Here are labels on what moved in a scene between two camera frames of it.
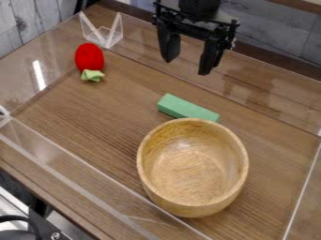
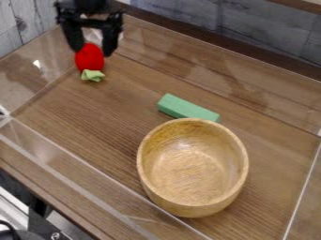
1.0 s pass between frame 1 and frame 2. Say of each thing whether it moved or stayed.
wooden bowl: stayed
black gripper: moved
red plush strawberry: stayed
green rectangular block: stayed
